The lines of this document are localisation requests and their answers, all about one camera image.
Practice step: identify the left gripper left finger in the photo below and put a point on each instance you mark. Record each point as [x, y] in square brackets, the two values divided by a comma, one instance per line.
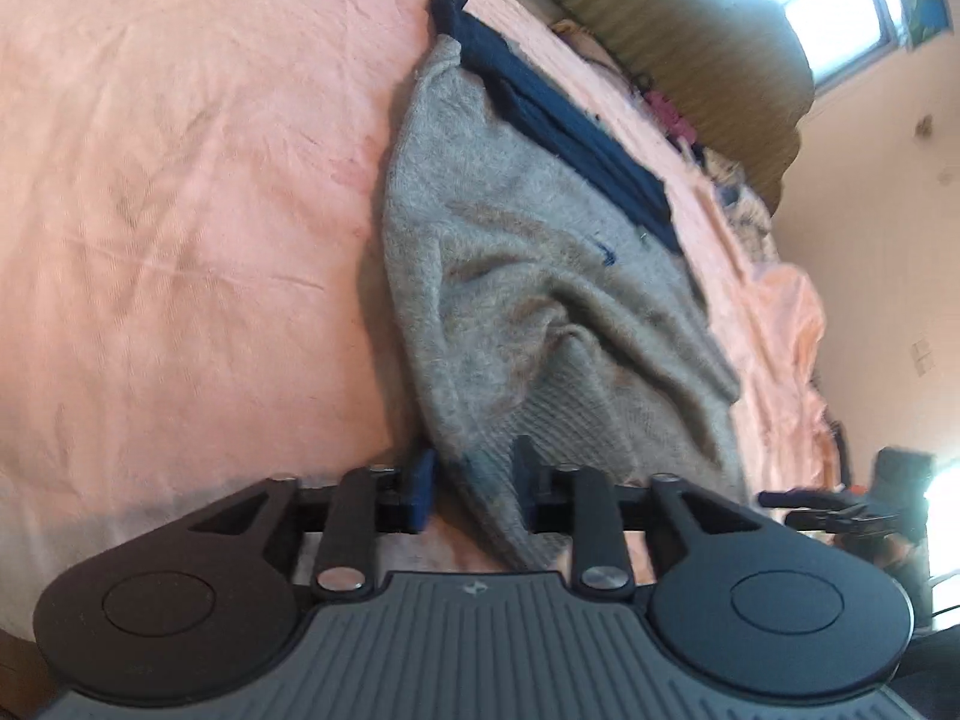
[351, 516]

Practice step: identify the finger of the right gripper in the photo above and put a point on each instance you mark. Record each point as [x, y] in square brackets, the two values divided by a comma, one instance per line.
[800, 498]

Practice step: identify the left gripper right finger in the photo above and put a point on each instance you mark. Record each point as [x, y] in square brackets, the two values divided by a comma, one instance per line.
[579, 503]

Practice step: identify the grey and navy sweater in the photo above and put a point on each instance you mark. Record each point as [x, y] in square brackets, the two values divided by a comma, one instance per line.
[541, 291]

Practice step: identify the pile of mixed clothes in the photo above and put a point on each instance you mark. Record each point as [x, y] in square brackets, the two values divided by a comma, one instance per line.
[744, 210]

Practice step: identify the pink bed sheet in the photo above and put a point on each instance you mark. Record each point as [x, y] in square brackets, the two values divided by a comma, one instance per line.
[192, 290]

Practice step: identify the olive padded headboard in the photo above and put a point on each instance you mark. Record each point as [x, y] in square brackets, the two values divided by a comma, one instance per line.
[733, 68]

